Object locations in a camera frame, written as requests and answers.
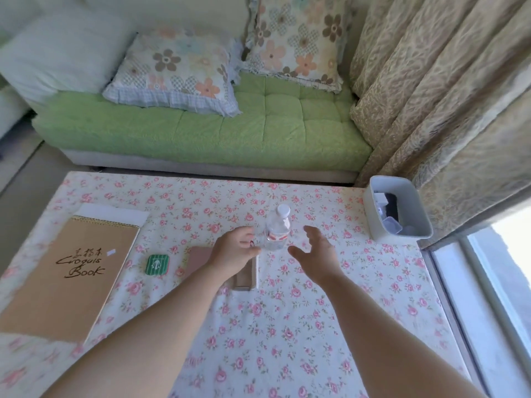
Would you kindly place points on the clear water bottle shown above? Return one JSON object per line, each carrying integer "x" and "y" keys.
{"x": 277, "y": 232}

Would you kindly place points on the small wooden box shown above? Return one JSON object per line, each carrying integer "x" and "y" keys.
{"x": 247, "y": 277}

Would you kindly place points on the floral pink-frilled tablecloth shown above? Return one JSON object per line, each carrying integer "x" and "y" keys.
{"x": 290, "y": 327}

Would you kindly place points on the sliding glass door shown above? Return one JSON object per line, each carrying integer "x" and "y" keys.
{"x": 477, "y": 306}

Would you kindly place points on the frilled pastel flower cushion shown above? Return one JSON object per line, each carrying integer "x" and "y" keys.
{"x": 174, "y": 74}

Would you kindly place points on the person's right hand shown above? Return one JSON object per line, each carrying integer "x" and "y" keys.
{"x": 321, "y": 261}

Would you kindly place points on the small brown notebook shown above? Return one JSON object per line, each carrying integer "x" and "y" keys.
{"x": 195, "y": 259}

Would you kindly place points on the green striped tin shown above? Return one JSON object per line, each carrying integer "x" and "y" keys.
{"x": 157, "y": 264}

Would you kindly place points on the small white storage bin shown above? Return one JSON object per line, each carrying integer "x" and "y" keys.
{"x": 373, "y": 219}

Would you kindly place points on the green cushioned white sofa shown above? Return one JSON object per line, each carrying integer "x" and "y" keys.
{"x": 249, "y": 132}

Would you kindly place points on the beige patterned curtain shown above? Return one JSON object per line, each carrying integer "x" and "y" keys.
{"x": 456, "y": 99}

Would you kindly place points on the person's left forearm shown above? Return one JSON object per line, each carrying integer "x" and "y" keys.
{"x": 145, "y": 348}

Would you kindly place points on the brown spiral sketchbook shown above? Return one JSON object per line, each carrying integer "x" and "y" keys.
{"x": 62, "y": 294}

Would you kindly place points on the person's left hand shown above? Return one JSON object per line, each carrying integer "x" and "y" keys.
{"x": 230, "y": 254}

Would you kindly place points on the green seated side sofa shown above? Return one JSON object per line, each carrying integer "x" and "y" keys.
{"x": 10, "y": 111}

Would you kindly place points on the person's right forearm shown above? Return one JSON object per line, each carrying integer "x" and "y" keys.
{"x": 394, "y": 348}

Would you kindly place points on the brown flower print cushion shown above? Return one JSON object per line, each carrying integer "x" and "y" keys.
{"x": 294, "y": 41}

